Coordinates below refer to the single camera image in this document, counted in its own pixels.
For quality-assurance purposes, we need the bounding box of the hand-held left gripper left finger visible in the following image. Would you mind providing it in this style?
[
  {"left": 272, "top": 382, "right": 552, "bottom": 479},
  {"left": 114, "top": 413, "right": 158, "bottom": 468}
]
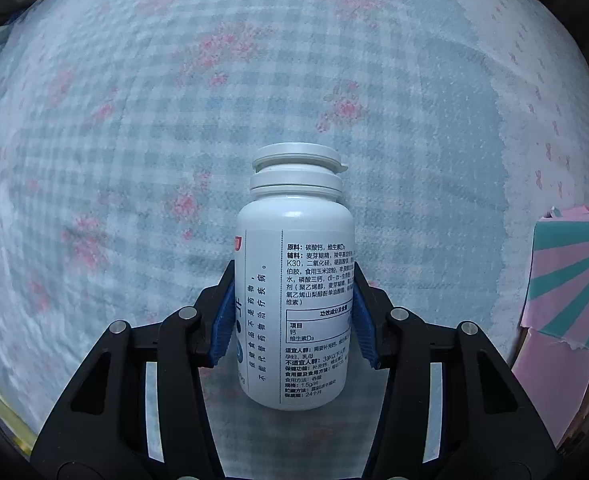
[{"left": 29, "top": 260, "right": 238, "bottom": 480}]

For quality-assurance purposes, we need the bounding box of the white pill bottle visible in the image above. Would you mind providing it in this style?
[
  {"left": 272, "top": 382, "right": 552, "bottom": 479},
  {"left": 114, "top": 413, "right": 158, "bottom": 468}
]
[{"left": 234, "top": 142, "right": 358, "bottom": 412}]

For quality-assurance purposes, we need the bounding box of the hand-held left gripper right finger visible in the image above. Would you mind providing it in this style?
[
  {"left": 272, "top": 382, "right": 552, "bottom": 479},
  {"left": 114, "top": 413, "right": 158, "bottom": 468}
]
[{"left": 349, "top": 262, "right": 562, "bottom": 480}]

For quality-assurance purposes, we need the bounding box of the checked floral blanket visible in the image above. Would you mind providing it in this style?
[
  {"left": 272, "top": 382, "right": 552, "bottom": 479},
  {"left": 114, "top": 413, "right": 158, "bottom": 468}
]
[{"left": 0, "top": 0, "right": 530, "bottom": 480}]

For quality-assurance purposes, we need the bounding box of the white bow-print sheet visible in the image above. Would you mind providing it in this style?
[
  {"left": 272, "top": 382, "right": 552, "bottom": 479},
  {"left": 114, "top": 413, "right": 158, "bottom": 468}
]
[{"left": 447, "top": 0, "right": 589, "bottom": 366}]

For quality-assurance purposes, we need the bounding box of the pink and teal printed carton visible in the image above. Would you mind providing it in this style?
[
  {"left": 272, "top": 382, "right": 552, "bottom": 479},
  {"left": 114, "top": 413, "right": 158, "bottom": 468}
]
[{"left": 511, "top": 205, "right": 589, "bottom": 456}]

